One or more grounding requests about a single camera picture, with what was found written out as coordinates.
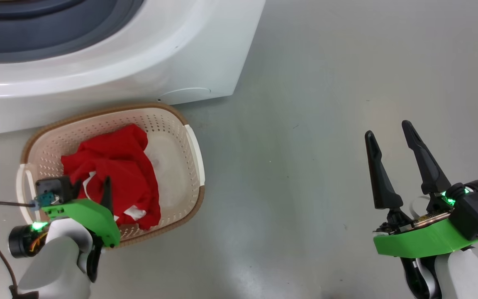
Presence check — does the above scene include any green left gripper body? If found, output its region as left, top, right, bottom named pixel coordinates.
left=40, top=199, right=121, bottom=249

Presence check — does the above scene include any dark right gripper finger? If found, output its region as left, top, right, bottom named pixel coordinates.
left=365, top=130, right=404, bottom=210
left=402, top=120, right=452, bottom=195

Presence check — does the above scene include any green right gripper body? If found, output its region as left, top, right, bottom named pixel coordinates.
left=373, top=193, right=478, bottom=258

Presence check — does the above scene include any red and white garment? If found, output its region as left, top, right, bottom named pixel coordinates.
left=61, top=124, right=161, bottom=231

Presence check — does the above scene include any cream laundry basket brown rim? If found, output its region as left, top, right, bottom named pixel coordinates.
left=16, top=103, right=205, bottom=249

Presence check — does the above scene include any white washing machine body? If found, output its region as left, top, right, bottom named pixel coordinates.
left=0, top=0, right=266, bottom=138

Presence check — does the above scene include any grey rubber door gasket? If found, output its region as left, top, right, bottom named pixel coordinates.
left=0, top=0, right=145, bottom=64

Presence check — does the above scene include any round white filter cover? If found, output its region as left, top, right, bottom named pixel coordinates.
left=159, top=87, right=212, bottom=105

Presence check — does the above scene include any black cable with teal plug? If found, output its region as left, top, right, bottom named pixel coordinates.
left=0, top=201, right=40, bottom=299

